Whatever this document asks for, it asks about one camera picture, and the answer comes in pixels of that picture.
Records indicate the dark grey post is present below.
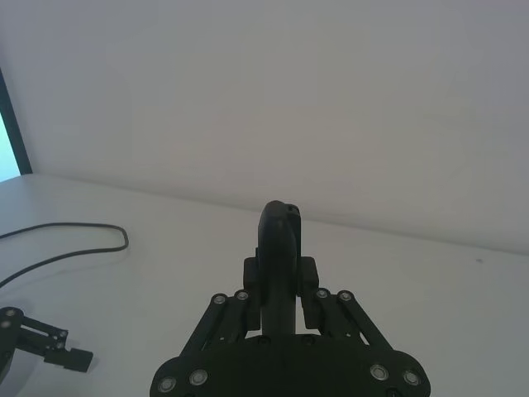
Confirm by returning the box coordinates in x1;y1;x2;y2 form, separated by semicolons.
0;65;34;184

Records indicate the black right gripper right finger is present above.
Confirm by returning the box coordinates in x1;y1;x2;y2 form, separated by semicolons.
279;202;398;359

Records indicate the white table cloth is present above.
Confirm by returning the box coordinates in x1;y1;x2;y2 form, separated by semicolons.
0;170;529;397

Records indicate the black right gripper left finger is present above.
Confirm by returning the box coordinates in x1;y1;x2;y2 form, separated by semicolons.
180;200;298;366

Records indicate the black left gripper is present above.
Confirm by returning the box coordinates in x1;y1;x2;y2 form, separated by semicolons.
0;305;94;374

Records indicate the thin black cable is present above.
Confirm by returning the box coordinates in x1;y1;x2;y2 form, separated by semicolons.
0;222;130;289

